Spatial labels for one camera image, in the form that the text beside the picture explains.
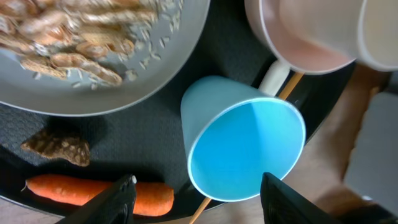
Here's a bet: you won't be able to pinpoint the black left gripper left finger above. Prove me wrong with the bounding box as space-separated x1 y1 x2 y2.
56 174 137 224

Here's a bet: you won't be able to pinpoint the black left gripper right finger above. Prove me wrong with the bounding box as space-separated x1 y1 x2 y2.
260 172 340 224

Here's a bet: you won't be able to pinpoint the blue cup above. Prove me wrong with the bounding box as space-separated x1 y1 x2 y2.
180 76 306 202

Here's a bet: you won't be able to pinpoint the pink bowl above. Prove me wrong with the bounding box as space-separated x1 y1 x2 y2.
244 0 354 75

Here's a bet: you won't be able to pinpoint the rice and peanut scraps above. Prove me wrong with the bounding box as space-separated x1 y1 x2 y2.
1 0 185 90

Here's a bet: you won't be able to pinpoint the grey plate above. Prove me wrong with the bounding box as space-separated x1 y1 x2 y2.
1 1 210 116

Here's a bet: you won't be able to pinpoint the cream paper cup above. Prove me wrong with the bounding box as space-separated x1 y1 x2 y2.
279 0 397 72

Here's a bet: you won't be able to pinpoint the grey dishwasher rack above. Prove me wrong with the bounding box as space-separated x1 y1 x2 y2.
344 72 397 215

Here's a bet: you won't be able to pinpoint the orange carrot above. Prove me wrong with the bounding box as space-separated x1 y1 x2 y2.
25 174 174 217

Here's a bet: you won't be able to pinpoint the round black tray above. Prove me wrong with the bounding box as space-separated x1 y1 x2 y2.
0 0 357 223

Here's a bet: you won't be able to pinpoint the ginger piece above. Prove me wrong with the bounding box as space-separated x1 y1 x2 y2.
21 129 90 167

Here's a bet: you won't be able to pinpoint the wooden chopstick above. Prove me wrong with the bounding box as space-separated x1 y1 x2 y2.
189 72 304 224

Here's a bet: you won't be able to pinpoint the white plastic fork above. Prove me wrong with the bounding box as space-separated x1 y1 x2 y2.
258 60 290 96

